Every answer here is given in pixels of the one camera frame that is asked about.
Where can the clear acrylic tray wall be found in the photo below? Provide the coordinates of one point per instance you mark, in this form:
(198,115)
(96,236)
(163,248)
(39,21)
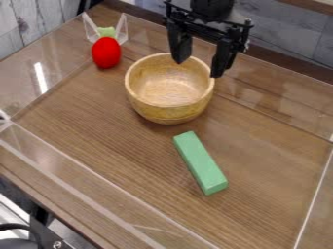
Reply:
(103,168)

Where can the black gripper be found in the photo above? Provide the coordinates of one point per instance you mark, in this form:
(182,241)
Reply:
(213,20)

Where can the black metal table bracket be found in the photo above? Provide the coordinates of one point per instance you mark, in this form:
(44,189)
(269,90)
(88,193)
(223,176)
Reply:
(24,230)

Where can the green rectangular block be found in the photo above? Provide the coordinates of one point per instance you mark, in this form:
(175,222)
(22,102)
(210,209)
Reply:
(201,163)

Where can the red toy strawberry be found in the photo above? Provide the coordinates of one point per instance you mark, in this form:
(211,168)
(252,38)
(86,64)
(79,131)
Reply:
(106,48)

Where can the light wooden bowl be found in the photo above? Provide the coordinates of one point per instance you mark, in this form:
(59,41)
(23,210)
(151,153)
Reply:
(169,93)

